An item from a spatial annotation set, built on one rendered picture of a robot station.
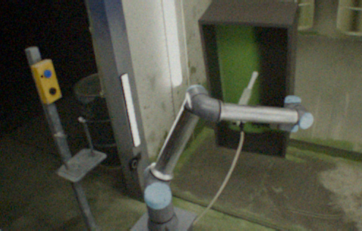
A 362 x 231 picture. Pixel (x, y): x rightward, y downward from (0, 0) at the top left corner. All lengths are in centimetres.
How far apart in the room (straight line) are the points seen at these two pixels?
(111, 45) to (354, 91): 239
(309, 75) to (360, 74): 51
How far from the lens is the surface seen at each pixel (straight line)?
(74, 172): 233
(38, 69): 209
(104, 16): 227
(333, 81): 357
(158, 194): 183
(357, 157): 356
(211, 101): 161
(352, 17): 318
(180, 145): 182
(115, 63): 235
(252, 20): 209
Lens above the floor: 216
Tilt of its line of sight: 30 degrees down
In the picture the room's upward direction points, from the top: 6 degrees counter-clockwise
